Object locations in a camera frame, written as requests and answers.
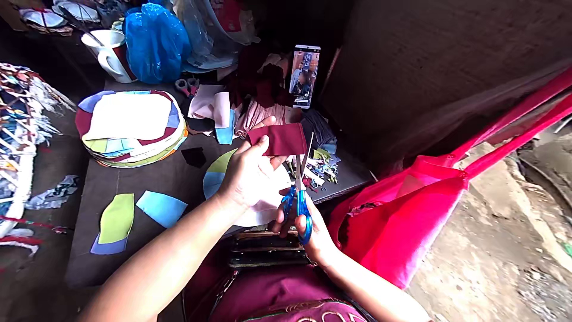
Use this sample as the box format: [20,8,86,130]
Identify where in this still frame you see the smartphone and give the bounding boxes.
[293,45,321,109]

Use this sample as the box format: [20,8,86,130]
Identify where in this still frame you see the periwinkle fabric piece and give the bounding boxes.
[90,233,129,256]

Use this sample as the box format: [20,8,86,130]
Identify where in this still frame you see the stack of round patchwork pieces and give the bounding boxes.
[74,90,189,169]

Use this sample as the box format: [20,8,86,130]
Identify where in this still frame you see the pile of dark navy fabric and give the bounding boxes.
[301,109,338,154]

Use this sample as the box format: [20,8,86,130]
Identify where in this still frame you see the blue-handled scissors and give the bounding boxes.
[282,132,315,246]

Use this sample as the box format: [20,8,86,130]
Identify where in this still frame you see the pile of round fabric pieces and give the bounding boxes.
[19,0,102,36]

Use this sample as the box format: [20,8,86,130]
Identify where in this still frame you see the person's body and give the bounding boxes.
[182,261,372,322]

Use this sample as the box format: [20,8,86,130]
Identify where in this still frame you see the bright pink fabric bag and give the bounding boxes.
[327,67,572,290]

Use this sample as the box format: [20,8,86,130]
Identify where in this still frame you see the black fabric piece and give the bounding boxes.
[181,147,207,167]

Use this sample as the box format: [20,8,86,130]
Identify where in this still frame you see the person's left forearm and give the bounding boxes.
[77,194,247,322]

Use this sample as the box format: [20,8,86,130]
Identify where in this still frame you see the blue plastic bag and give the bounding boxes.
[122,3,192,85]

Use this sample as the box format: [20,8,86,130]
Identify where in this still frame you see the round patchwork piece with white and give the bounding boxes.
[203,148,293,228]

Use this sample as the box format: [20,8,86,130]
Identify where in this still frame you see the pale pink fabric piece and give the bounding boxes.
[188,84,231,129]

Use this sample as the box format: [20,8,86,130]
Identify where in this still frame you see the person's left hand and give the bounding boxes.
[216,116,289,211]

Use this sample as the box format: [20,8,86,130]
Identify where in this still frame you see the light blue fabric piece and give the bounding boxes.
[136,191,188,230]

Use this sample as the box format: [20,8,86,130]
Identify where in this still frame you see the dark wooden table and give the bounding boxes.
[66,78,375,288]

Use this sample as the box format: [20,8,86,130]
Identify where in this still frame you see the crumpled grey plastic wrapper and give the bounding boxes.
[25,175,80,210]

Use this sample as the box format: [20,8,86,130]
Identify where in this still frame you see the pile of small fabric scraps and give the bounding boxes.
[287,148,341,193]

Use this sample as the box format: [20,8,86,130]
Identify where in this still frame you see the light blue fabric strip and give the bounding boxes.
[215,109,236,145]

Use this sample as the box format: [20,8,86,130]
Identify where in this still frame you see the clear plastic bag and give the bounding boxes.
[172,0,261,74]

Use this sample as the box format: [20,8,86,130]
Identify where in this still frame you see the maroon fabric piece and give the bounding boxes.
[248,123,307,157]

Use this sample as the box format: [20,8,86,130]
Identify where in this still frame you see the black zippered pouch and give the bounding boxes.
[229,229,315,269]

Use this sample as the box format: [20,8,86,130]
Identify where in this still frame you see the lime green fabric piece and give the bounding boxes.
[98,193,135,245]

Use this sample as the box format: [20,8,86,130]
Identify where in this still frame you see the person's right forearm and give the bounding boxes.
[323,249,434,322]

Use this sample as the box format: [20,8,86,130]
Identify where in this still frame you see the pile of pink fabric pieces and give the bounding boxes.
[234,99,303,137]

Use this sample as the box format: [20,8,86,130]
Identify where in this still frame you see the white fabric piece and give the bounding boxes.
[83,92,172,141]

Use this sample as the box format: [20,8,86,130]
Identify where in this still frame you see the pile of dark maroon fabric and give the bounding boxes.
[230,47,296,109]

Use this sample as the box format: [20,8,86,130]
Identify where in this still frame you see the person's right hand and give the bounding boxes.
[269,188,341,270]

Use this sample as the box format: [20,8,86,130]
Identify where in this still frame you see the white and brown mug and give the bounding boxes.
[81,30,138,84]

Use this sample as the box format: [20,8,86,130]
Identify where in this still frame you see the scissors with dark red handles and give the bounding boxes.
[175,78,200,98]

